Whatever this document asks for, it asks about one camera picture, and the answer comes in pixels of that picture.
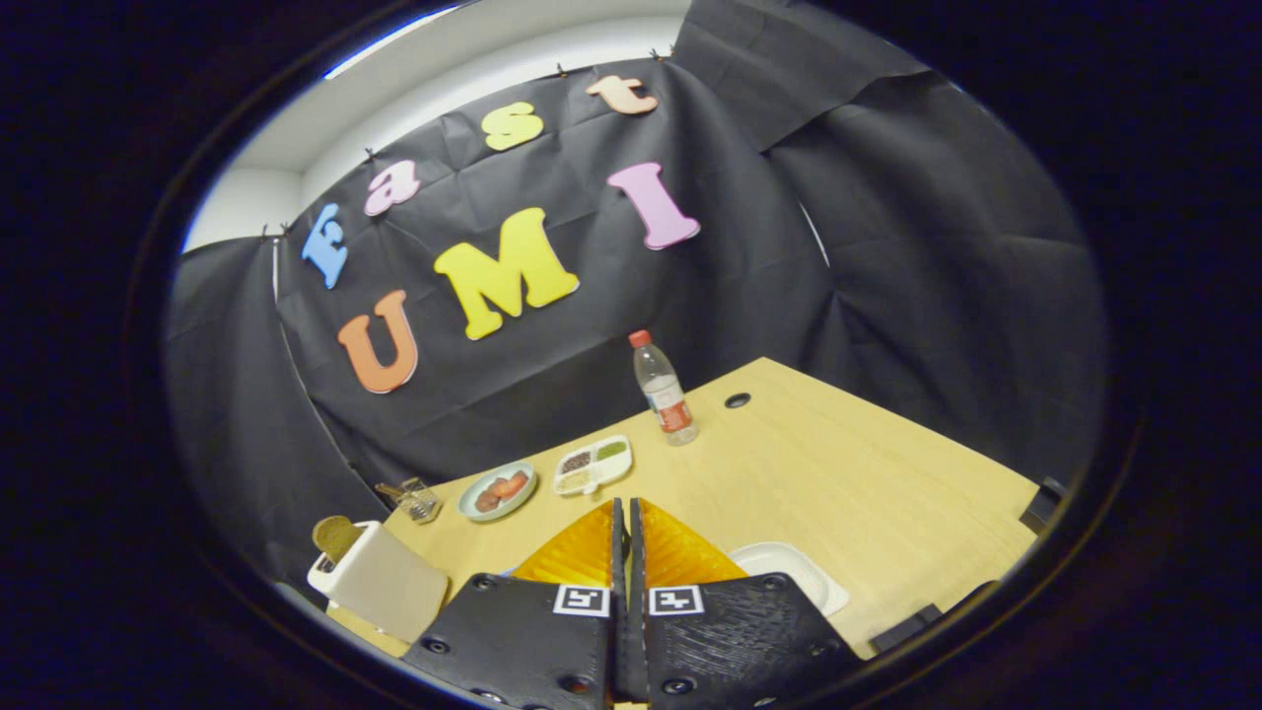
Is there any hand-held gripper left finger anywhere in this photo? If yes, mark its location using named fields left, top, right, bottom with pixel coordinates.
left=402, top=498, right=627, bottom=710

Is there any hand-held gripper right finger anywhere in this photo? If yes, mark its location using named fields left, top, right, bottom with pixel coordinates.
left=629, top=498, right=859, bottom=710

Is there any brown toast slice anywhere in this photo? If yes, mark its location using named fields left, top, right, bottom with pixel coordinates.
left=313, top=515, right=366, bottom=565

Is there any white square plate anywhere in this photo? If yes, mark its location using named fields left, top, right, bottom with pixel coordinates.
left=730, top=541, right=851, bottom=617

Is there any white toaster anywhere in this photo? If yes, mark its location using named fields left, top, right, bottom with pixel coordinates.
left=308, top=520, right=450, bottom=644

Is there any pale green round plate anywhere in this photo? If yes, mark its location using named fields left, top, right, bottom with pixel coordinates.
left=457, top=461, right=538, bottom=522

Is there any black clamp block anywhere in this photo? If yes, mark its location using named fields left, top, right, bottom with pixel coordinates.
left=868, top=603, right=945, bottom=654
left=1020, top=478, right=1068, bottom=533

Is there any white divided seasoning dish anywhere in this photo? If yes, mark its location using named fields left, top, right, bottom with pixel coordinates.
left=552, top=435, right=633, bottom=496

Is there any clear water bottle red cap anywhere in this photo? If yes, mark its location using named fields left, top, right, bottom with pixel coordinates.
left=629, top=329, right=699, bottom=447

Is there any wire mesh utensil holder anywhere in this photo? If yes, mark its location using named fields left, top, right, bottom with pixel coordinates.
left=392, top=477, right=442, bottom=524

